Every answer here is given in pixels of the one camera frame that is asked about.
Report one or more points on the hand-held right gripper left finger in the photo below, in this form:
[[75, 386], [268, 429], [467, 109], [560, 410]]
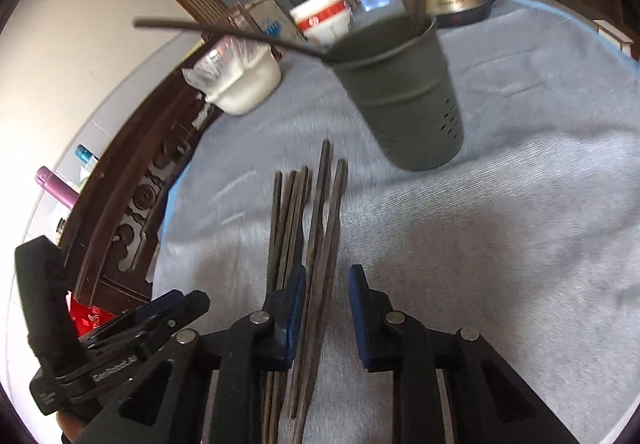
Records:
[[292, 319]]

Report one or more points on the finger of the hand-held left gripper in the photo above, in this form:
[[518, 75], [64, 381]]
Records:
[[162, 302], [187, 306]]

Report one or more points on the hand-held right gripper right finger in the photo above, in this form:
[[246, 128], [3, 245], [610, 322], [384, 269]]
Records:
[[361, 319]]

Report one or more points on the grey metal utensil holder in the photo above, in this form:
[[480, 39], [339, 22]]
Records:
[[415, 103]]

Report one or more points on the red packet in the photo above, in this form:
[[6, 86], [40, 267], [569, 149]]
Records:
[[90, 319]]

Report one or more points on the blue tablecloth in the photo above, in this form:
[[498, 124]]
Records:
[[170, 224]]

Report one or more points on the carved wooden bench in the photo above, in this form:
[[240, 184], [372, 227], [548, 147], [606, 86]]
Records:
[[140, 204]]

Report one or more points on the pink thermos bottle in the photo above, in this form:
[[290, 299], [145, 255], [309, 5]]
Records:
[[55, 184]]

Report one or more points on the teal bottle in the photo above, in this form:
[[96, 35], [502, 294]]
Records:
[[86, 156]]

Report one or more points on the white bowl with plastic bag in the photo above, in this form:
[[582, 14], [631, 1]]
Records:
[[245, 83]]

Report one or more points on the white chest freezer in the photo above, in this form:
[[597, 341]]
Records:
[[265, 21]]

